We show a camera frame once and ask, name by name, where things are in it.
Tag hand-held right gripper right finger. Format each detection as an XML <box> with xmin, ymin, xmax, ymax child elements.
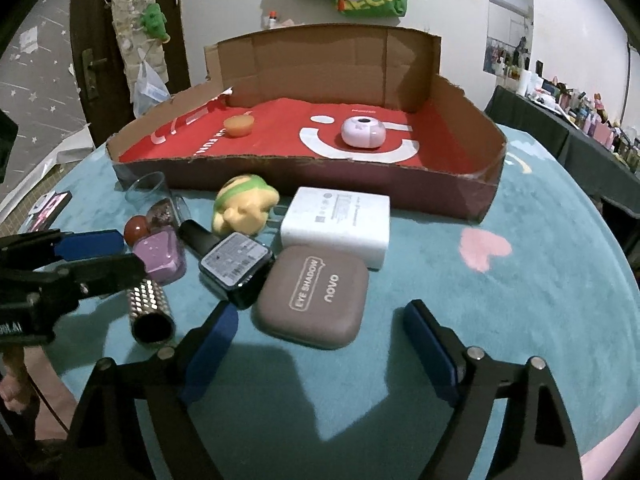
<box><xmin>402</xmin><ymin>300</ymin><xmax>588</xmax><ymax>480</ymax></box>

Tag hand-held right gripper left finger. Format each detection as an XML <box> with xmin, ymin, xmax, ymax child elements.
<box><xmin>60</xmin><ymin>302</ymin><xmax>241</xmax><ymax>480</ymax></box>

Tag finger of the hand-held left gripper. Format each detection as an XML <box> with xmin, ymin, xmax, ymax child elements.
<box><xmin>30</xmin><ymin>254</ymin><xmax>147</xmax><ymax>311</ymax></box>
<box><xmin>0</xmin><ymin>229</ymin><xmax>125</xmax><ymax>273</ymax></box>

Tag purple nail polish bottle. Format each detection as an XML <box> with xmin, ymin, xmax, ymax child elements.
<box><xmin>132</xmin><ymin>230</ymin><xmax>187</xmax><ymax>283</ymax></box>

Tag studded silver block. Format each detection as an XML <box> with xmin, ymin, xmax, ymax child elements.
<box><xmin>122</xmin><ymin>280</ymin><xmax>177</xmax><ymax>345</ymax></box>

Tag clear glass cup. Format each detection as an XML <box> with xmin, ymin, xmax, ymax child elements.
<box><xmin>124</xmin><ymin>171</ymin><xmax>192</xmax><ymax>226</ymax></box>

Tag dark labelled bottle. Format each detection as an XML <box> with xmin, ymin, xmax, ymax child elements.
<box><xmin>178</xmin><ymin>219</ymin><xmax>276</xmax><ymax>310</ymax></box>

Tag white charger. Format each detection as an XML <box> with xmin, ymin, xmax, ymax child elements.
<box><xmin>279</xmin><ymin>186</ymin><xmax>391</xmax><ymax>271</ymax></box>

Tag cardboard box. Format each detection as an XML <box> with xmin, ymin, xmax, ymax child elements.
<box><xmin>106</xmin><ymin>24</ymin><xmax>507</xmax><ymax>225</ymax></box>

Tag person's left hand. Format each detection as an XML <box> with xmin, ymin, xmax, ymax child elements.
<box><xmin>0</xmin><ymin>360</ymin><xmax>33</xmax><ymax>413</ymax></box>

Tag red-brown round ball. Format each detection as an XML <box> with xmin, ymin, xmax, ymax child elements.
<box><xmin>124</xmin><ymin>215</ymin><xmax>152</xmax><ymax>243</ymax></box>

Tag flat pink-screen device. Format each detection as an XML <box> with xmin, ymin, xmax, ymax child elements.
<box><xmin>27</xmin><ymin>190</ymin><xmax>74</xmax><ymax>232</ymax></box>

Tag yellow and green toy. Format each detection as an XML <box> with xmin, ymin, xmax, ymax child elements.
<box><xmin>211</xmin><ymin>175</ymin><xmax>282</xmax><ymax>237</ymax></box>

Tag clear plastic bag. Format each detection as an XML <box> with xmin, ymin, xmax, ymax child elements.
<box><xmin>131</xmin><ymin>59</ymin><xmax>172</xmax><ymax>117</ymax></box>

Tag grey starry sheet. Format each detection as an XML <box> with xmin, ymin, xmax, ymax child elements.
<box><xmin>0</xmin><ymin>0</ymin><xmax>96</xmax><ymax>211</ymax></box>

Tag orange round soap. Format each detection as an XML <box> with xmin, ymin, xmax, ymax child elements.
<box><xmin>223</xmin><ymin>114</ymin><xmax>256</xmax><ymax>138</ymax></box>

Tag brown wooden door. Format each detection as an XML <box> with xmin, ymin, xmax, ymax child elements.
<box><xmin>69</xmin><ymin>0</ymin><xmax>193</xmax><ymax>148</ymax></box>

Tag red printed paper liner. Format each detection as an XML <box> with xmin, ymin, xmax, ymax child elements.
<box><xmin>120</xmin><ymin>89</ymin><xmax>488</xmax><ymax>177</ymax></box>

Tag pink round device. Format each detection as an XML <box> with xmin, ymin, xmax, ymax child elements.
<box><xmin>341</xmin><ymin>115</ymin><xmax>387</xmax><ymax>151</ymax></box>

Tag green plush toy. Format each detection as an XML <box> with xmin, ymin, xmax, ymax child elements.
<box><xmin>139</xmin><ymin>3</ymin><xmax>172</xmax><ymax>43</ymax></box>

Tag dark cloth covered table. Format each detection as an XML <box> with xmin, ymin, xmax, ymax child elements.
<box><xmin>484</xmin><ymin>84</ymin><xmax>640</xmax><ymax>216</ymax></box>

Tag row of small bottles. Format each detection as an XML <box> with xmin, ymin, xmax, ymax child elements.
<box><xmin>500</xmin><ymin>57</ymin><xmax>640</xmax><ymax>173</ymax></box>

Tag hanging wall organiser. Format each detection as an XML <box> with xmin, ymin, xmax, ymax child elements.
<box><xmin>102</xmin><ymin>0</ymin><xmax>172</xmax><ymax>108</ymax></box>

